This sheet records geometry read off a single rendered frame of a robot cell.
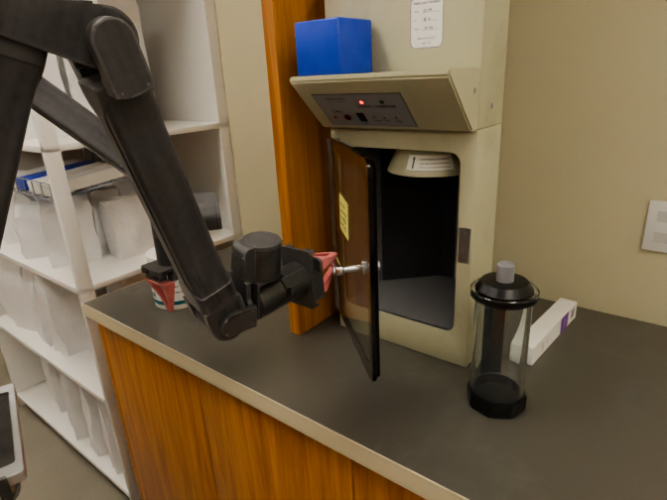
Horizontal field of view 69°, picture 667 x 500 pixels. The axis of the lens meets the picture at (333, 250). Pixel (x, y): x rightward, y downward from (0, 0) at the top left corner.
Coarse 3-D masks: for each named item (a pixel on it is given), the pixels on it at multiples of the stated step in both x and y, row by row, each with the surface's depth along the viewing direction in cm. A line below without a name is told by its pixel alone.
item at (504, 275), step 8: (504, 264) 78; (512, 264) 78; (496, 272) 79; (504, 272) 77; (512, 272) 77; (480, 280) 80; (488, 280) 79; (496, 280) 79; (504, 280) 78; (512, 280) 78; (520, 280) 79; (480, 288) 79; (488, 288) 77; (496, 288) 77; (504, 288) 76; (512, 288) 76; (520, 288) 76; (528, 288) 77; (488, 296) 77; (496, 296) 76; (504, 296) 76; (512, 296) 75; (520, 296) 76; (528, 296) 76
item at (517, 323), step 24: (480, 312) 79; (504, 312) 76; (528, 312) 77; (480, 336) 80; (504, 336) 78; (528, 336) 80; (480, 360) 82; (504, 360) 79; (480, 384) 83; (504, 384) 81
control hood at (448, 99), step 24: (384, 72) 77; (408, 72) 74; (432, 72) 72; (456, 72) 71; (312, 96) 90; (408, 96) 78; (432, 96) 76; (456, 96) 73; (432, 120) 81; (456, 120) 79
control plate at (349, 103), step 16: (320, 96) 89; (336, 96) 86; (352, 96) 84; (368, 96) 82; (384, 96) 81; (400, 96) 79; (336, 112) 91; (352, 112) 89; (368, 112) 87; (384, 112) 85; (400, 112) 83
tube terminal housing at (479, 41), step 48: (336, 0) 91; (384, 0) 85; (480, 0) 75; (384, 48) 88; (432, 48) 82; (480, 48) 77; (480, 96) 80; (384, 144) 94; (432, 144) 87; (480, 144) 83; (480, 192) 87; (480, 240) 92; (384, 336) 109; (432, 336) 101
